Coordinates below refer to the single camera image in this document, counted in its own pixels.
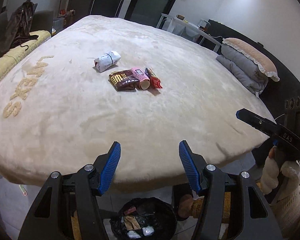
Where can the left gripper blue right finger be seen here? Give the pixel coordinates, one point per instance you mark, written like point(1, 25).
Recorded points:
point(193, 176)

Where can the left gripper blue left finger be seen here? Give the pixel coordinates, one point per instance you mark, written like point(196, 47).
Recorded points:
point(106, 167)

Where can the brown snack bag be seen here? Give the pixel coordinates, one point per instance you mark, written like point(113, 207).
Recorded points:
point(123, 80)

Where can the pink paper cup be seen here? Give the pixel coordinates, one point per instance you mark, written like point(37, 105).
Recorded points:
point(144, 81)

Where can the yellow red snack wrapper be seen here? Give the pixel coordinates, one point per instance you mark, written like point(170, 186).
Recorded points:
point(154, 80)

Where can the white paper package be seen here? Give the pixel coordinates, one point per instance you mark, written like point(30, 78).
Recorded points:
point(106, 61)

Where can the black trash bin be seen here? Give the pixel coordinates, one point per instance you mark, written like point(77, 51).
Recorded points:
point(144, 218)

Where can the right hand white glove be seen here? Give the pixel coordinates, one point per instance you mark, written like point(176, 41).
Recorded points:
point(271, 171)

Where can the right foot black sandal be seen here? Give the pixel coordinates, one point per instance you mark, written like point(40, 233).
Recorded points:
point(183, 202)

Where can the beige plush bed blanket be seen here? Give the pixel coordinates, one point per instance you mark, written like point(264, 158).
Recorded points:
point(58, 113)

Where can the white side table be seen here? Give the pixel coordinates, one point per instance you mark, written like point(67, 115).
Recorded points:
point(174, 21)

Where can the mug on table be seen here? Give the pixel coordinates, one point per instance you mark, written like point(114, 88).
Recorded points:
point(181, 17)

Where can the yellow quilted sofa mat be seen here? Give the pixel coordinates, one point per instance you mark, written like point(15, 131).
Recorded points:
point(15, 55)

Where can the frosted glass door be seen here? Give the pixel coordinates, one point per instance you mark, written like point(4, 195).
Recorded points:
point(148, 12)

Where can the dark grey sofa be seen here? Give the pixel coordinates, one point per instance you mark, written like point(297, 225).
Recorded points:
point(42, 20)

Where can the black jacket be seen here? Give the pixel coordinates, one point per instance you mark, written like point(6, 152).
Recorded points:
point(17, 30)

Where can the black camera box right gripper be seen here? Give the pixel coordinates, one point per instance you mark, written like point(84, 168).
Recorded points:
point(292, 113)

